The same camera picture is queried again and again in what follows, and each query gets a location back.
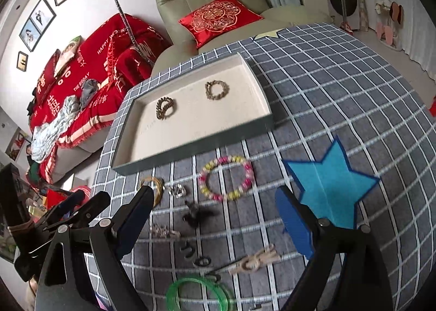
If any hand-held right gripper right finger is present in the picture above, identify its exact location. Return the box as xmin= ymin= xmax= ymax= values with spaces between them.
xmin=274 ymin=186 xmax=392 ymax=311

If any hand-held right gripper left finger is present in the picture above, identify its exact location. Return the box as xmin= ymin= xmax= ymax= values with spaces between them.
xmin=34 ymin=186 xmax=155 ymax=311

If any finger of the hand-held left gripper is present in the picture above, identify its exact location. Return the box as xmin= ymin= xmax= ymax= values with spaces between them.
xmin=41 ymin=190 xmax=87 ymax=228
xmin=66 ymin=192 xmax=111 ymax=229

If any silver rhinestone hair clip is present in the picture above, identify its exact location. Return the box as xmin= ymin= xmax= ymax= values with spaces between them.
xmin=149 ymin=224 xmax=182 ymax=239

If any yellow cord bracelet with charm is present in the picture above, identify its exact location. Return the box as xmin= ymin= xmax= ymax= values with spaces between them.
xmin=140 ymin=176 xmax=165 ymax=209

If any clear crystal hair clip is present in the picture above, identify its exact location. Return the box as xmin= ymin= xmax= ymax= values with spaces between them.
xmin=167 ymin=184 xmax=188 ymax=198

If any beige knotted bow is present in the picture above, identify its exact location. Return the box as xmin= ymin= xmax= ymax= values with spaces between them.
xmin=229 ymin=244 xmax=281 ymax=276

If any green translucent bangle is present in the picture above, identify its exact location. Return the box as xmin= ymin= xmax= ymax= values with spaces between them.
xmin=166 ymin=275 xmax=235 ymax=311

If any pink yellow bead bracelet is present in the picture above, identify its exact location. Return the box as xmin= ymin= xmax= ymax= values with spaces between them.
xmin=198 ymin=155 xmax=254 ymax=202

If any grey tray with beige lining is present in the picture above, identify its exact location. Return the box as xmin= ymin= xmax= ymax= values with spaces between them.
xmin=112 ymin=51 xmax=274 ymax=176

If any red patterned round box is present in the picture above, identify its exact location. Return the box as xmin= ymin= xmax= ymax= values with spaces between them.
xmin=68 ymin=186 xmax=92 ymax=203

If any blue star patch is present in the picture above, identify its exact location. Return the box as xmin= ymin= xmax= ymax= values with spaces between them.
xmin=282 ymin=137 xmax=380 ymax=260

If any black box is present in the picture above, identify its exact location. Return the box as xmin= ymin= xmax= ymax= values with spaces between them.
xmin=0 ymin=164 xmax=32 ymax=230

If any black bow hair clip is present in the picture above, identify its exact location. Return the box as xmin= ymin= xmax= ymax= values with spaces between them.
xmin=181 ymin=199 xmax=221 ymax=229

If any light blue clothing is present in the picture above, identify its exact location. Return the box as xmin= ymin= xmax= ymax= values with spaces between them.
xmin=31 ymin=96 xmax=80 ymax=162

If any grey clothing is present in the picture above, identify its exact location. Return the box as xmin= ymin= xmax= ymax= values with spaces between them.
xmin=79 ymin=79 xmax=99 ymax=110

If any red printed pillow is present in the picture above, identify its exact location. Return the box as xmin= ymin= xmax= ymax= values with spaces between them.
xmin=34 ymin=52 xmax=63 ymax=104

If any portrait photo pillow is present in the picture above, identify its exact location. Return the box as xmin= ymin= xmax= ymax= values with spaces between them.
xmin=54 ymin=36 xmax=82 ymax=76

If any red printed sofa blanket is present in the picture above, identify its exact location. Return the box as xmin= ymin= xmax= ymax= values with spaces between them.
xmin=26 ymin=13 xmax=172 ymax=184

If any framed blue photo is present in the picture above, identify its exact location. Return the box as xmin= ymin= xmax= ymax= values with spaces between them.
xmin=19 ymin=20 xmax=42 ymax=52

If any large framed couple photo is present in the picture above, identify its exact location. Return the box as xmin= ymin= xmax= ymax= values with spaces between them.
xmin=30 ymin=0 xmax=57 ymax=34

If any pale green star patch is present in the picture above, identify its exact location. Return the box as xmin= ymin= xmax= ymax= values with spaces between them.
xmin=254 ymin=28 xmax=283 ymax=41

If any black gooseneck stand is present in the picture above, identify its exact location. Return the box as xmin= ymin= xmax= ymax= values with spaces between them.
xmin=110 ymin=0 xmax=154 ymax=68

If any red embroidered cushion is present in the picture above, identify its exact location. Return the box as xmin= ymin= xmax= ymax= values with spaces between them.
xmin=178 ymin=0 xmax=264 ymax=50

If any white sheer curtain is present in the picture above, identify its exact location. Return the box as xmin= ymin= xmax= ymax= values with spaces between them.
xmin=354 ymin=0 xmax=436 ymax=73

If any small clothes rack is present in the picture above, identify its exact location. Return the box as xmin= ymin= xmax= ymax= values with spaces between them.
xmin=375 ymin=0 xmax=404 ymax=49

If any unframed wall photo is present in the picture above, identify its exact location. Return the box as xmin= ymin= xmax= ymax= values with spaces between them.
xmin=5 ymin=127 xmax=33 ymax=162

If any brown spiral hair tie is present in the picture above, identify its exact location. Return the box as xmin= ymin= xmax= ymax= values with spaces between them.
xmin=156 ymin=96 xmax=178 ymax=120

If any olive beaded bracelet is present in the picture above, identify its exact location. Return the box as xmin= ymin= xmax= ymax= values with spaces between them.
xmin=205 ymin=80 xmax=228 ymax=100

